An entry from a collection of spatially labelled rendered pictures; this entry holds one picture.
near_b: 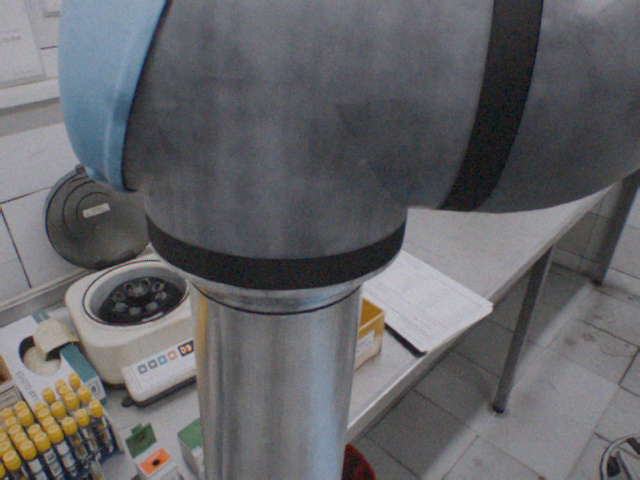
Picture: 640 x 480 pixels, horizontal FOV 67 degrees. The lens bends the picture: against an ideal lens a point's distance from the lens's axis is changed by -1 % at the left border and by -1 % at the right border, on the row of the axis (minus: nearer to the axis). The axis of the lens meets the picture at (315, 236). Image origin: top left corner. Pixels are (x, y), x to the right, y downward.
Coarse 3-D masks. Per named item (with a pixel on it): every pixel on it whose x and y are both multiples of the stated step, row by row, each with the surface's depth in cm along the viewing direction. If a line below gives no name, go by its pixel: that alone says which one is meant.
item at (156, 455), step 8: (152, 448) 69; (160, 448) 69; (144, 456) 68; (152, 456) 68; (160, 456) 68; (168, 456) 68; (136, 464) 67; (144, 464) 67; (152, 464) 67; (160, 464) 67; (168, 464) 68; (176, 464) 68; (144, 472) 66; (152, 472) 66; (160, 472) 67; (168, 472) 67; (176, 472) 68
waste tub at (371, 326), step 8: (368, 304) 93; (368, 312) 94; (376, 312) 92; (384, 312) 90; (360, 320) 97; (368, 320) 95; (376, 320) 89; (360, 328) 87; (368, 328) 88; (376, 328) 91; (360, 336) 88; (368, 336) 90; (376, 336) 92; (360, 344) 89; (368, 344) 91; (376, 344) 93; (360, 352) 90; (368, 352) 92; (376, 352) 95; (360, 360) 91
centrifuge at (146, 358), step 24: (120, 264) 101; (144, 264) 100; (72, 288) 94; (96, 288) 94; (72, 312) 88; (96, 312) 95; (168, 312) 87; (96, 336) 83; (120, 336) 83; (144, 336) 84; (168, 336) 87; (96, 360) 84; (120, 360) 83; (144, 360) 86; (168, 360) 87; (192, 360) 88; (120, 384) 87; (144, 384) 84; (168, 384) 85
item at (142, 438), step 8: (136, 432) 67; (144, 432) 68; (152, 432) 69; (128, 440) 66; (136, 440) 67; (144, 440) 68; (152, 440) 69; (128, 448) 67; (136, 448) 68; (144, 448) 69; (136, 456) 68
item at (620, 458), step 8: (616, 440) 148; (624, 440) 148; (632, 440) 148; (608, 448) 146; (632, 448) 146; (608, 456) 144; (616, 456) 163; (624, 456) 162; (600, 464) 142; (608, 464) 164; (616, 464) 164; (624, 464) 159; (600, 472) 140; (608, 472) 165; (616, 472) 164; (624, 472) 158; (632, 472) 156
